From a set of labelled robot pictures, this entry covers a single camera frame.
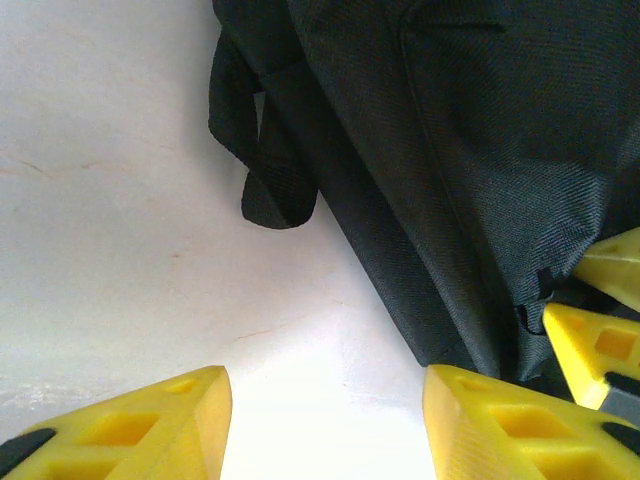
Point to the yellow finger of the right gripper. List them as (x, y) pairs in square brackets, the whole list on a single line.
[(617, 270), (585, 350)]

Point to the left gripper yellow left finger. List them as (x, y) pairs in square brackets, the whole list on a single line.
[(150, 440)]

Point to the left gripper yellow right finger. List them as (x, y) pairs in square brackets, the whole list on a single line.
[(500, 435)]

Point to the black backpack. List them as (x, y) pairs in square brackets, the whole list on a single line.
[(450, 150)]

